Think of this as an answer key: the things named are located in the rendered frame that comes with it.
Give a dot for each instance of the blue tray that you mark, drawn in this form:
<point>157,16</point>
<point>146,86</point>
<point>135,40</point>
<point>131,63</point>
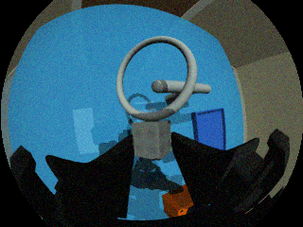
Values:
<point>209,128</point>

